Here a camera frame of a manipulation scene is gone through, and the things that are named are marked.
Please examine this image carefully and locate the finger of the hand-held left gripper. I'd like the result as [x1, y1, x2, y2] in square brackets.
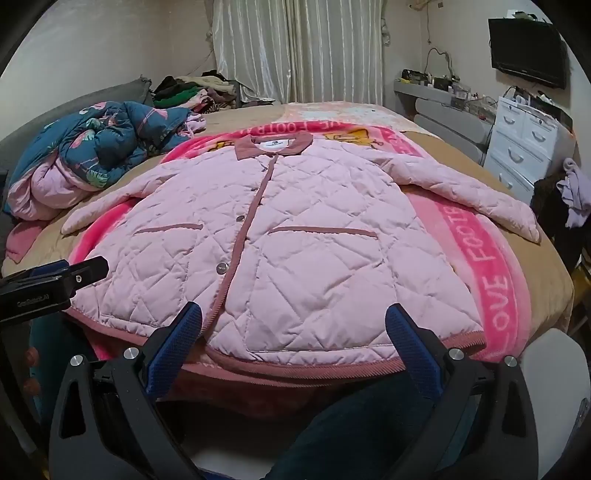
[65, 257, 110, 296]
[4, 260, 71, 283]

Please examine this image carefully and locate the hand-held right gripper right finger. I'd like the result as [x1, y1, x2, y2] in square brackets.
[385, 302, 543, 480]

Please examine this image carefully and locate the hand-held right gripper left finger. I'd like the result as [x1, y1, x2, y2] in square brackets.
[48, 301, 204, 480]

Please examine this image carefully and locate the pink quilted jacket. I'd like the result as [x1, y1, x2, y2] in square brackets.
[60, 131, 542, 382]

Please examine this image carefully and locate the pile of clothes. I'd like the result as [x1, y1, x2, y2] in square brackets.
[152, 69, 242, 114]

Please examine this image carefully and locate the person's left hand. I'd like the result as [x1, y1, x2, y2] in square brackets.
[21, 347, 40, 394]

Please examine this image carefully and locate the dusty pink cloth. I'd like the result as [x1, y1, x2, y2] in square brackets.
[6, 220, 51, 265]

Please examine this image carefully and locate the person's leg in dark trousers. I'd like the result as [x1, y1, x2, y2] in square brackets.
[28, 316, 100, 416]
[265, 367, 481, 480]

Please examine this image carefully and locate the pink printed blanket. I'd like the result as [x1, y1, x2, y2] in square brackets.
[65, 122, 537, 412]

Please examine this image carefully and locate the blue floral duvet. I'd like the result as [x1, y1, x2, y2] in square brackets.
[7, 100, 195, 223]

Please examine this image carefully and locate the white rounded object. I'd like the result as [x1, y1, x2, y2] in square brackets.
[519, 328, 590, 462]

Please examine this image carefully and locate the grey headboard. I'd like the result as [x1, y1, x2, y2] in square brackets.
[0, 76, 153, 154]

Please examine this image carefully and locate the dark chair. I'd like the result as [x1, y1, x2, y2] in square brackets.
[530, 174, 575, 260]

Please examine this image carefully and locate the bed with tan sheet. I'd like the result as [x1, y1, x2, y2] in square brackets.
[0, 99, 576, 416]

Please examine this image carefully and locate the lilac cloth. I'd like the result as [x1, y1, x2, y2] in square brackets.
[556, 158, 591, 230]

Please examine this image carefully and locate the white drawer cabinet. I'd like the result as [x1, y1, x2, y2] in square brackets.
[482, 95, 576, 205]

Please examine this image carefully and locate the peach printed sheet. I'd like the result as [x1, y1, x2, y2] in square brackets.
[281, 100, 416, 136]

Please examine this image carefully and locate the clutter of small items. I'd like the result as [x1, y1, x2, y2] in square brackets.
[401, 68, 498, 117]

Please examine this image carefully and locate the black box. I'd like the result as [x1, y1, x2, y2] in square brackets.
[534, 98, 574, 118]

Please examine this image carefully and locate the white curtain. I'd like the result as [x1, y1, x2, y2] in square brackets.
[210, 0, 387, 108]

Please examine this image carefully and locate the black television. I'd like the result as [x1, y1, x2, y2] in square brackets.
[488, 17, 568, 90]

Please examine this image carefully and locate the wall cable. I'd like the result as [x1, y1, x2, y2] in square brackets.
[424, 45, 459, 80]

